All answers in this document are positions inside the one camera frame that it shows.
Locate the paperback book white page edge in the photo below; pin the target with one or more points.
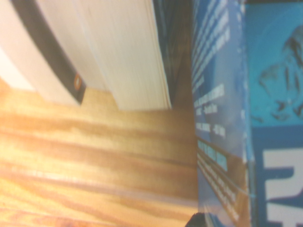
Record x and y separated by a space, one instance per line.
137 71
35 59
78 47

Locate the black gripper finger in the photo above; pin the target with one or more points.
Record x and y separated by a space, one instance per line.
200 221

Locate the wooden bookshelf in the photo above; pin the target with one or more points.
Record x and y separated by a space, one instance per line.
94 153

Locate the blue paperback book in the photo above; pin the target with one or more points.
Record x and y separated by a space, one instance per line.
272 94

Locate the dark leaning book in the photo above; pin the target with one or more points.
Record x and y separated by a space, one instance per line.
165 35

